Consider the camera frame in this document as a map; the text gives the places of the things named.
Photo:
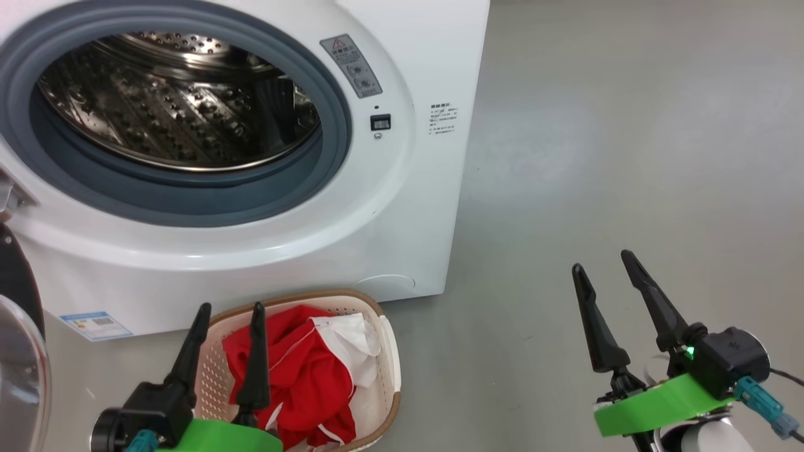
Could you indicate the stainless steel washing machine drum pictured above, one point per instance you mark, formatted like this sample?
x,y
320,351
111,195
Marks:
x,y
157,107

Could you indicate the small printed text label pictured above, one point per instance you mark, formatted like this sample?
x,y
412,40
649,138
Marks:
x,y
443,119

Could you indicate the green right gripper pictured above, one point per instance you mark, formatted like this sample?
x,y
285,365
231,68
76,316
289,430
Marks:
x,y
659,408

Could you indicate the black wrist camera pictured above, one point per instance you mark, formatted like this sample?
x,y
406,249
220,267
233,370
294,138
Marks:
x,y
728,358
151,408

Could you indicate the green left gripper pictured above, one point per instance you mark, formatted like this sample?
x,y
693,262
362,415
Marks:
x,y
226,436

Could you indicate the black round washer door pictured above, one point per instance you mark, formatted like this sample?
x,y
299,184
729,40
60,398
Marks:
x,y
16,282

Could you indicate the cream basket with brown rim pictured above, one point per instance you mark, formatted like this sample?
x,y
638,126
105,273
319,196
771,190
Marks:
x,y
386,376

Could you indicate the red and white garment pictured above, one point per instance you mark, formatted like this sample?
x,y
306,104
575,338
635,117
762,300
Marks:
x,y
314,376

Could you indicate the blue energy label sticker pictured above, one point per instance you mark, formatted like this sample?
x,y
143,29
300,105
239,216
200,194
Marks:
x,y
97,326

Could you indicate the round white filter cover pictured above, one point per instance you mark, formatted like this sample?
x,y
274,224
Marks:
x,y
396,284

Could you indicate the white front-load washing machine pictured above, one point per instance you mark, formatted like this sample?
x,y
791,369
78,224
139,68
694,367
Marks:
x,y
408,238

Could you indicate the grey warning sticker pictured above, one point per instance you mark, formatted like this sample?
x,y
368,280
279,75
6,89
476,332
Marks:
x,y
352,66

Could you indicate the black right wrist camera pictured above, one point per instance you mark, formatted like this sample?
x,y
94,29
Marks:
x,y
728,358

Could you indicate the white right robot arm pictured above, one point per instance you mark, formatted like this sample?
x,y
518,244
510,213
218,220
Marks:
x,y
710,439

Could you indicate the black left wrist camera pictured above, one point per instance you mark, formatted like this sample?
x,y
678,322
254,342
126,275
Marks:
x,y
151,408

